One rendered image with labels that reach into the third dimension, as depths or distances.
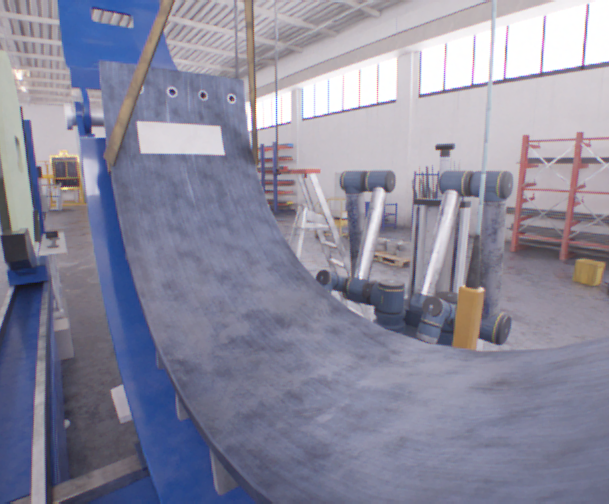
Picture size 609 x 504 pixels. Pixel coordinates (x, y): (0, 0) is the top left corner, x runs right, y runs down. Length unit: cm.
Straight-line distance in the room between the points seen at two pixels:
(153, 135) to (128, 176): 23
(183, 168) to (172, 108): 29
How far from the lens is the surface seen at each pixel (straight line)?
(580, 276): 806
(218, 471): 90
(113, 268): 174
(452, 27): 1275
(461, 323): 145
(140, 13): 349
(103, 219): 181
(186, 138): 174
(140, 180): 160
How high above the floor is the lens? 190
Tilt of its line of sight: 13 degrees down
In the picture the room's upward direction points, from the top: straight up
